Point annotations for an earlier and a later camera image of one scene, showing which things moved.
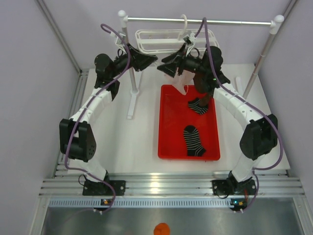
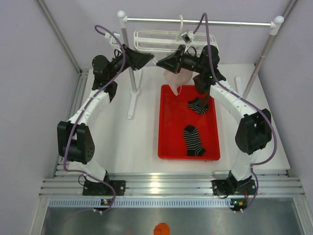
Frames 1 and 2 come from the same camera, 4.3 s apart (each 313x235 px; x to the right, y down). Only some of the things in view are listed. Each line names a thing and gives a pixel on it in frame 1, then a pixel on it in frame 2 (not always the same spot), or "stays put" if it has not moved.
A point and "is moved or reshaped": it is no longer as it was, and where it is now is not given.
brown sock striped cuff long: x=204 y=92 stays put
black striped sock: x=194 y=146 stays put
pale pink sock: x=180 y=81 is moved or reshaped
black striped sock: x=193 y=104 stays put
